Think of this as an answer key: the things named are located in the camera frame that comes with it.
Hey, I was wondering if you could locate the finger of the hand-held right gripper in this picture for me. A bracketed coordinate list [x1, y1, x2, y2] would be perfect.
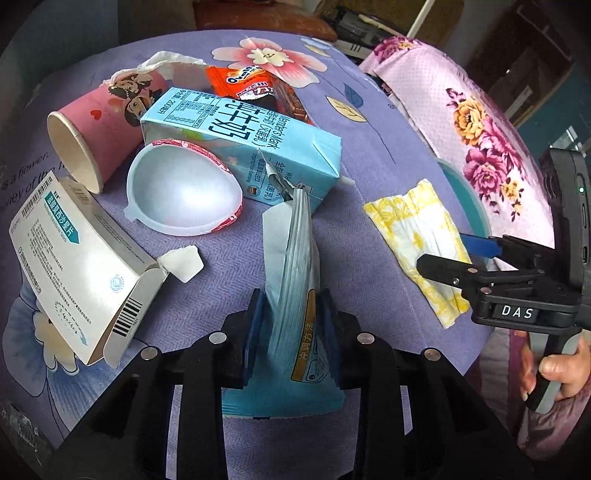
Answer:
[416, 254, 491, 297]
[459, 233, 555, 274]

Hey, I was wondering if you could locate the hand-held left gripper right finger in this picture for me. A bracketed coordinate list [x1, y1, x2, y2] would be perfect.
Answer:
[316, 288, 532, 480]

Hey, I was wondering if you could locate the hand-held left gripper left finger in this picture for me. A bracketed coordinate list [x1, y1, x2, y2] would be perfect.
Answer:
[46, 288, 269, 480]

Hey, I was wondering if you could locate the yellow patterned tissue packet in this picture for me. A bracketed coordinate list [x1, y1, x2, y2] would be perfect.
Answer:
[363, 179, 472, 329]

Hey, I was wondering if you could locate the light blue sachet packet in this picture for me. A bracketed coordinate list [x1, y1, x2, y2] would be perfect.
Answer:
[222, 188, 345, 418]

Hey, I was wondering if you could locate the white plastic bowl red rim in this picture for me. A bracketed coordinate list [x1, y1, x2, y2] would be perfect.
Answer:
[124, 138, 245, 237]

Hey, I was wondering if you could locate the white medicine box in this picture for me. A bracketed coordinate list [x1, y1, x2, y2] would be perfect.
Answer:
[9, 170, 204, 367]

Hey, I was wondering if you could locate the light blue milk carton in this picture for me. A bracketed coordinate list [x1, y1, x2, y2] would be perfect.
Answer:
[140, 87, 356, 215]

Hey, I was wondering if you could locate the orange snack wrapper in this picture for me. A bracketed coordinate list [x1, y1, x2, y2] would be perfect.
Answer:
[204, 65, 317, 126]

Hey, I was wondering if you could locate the pink cartoon paper cup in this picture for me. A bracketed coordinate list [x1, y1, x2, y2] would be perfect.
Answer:
[46, 67, 168, 195]

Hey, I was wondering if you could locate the white tissue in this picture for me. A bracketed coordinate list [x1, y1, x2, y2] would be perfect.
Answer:
[108, 51, 208, 86]

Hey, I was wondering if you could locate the person's right hand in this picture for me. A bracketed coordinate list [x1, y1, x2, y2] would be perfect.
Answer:
[515, 330, 591, 402]

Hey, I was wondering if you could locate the pink floral quilt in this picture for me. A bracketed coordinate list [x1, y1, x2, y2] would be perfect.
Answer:
[358, 37, 561, 259]

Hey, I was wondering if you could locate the purple floral blanket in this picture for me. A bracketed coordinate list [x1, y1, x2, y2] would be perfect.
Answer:
[0, 32, 490, 457]

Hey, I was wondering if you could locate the dark wooden cabinet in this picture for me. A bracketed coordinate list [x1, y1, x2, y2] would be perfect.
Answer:
[462, 0, 591, 153]

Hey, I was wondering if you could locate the white pole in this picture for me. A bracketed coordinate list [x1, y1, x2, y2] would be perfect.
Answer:
[406, 0, 444, 38]

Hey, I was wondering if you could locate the glass side table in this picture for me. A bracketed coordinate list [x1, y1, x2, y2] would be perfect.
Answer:
[332, 7, 407, 58]

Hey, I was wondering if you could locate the brown leather sofa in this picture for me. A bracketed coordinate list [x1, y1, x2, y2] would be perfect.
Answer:
[193, 0, 337, 44]

